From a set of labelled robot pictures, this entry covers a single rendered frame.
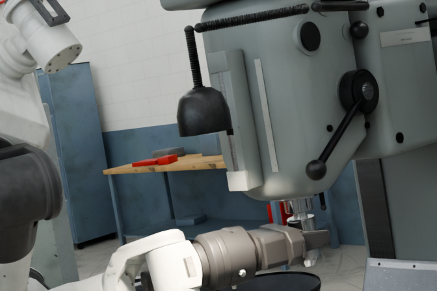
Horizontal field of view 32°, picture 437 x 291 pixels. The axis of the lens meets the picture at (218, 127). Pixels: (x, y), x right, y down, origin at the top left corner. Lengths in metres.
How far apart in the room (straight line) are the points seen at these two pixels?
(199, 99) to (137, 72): 7.27
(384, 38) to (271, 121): 0.25
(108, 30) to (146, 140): 1.30
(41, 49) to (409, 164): 0.79
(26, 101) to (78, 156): 7.38
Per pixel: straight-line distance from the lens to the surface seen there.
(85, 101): 8.63
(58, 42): 1.11
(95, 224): 8.64
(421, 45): 1.37
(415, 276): 1.61
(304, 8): 1.00
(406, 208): 1.60
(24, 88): 1.17
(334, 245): 6.60
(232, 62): 1.14
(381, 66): 1.26
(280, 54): 1.13
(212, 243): 1.17
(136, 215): 8.68
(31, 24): 1.13
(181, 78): 7.74
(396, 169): 1.59
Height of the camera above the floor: 1.50
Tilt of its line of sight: 3 degrees down
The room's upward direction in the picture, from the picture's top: 9 degrees counter-clockwise
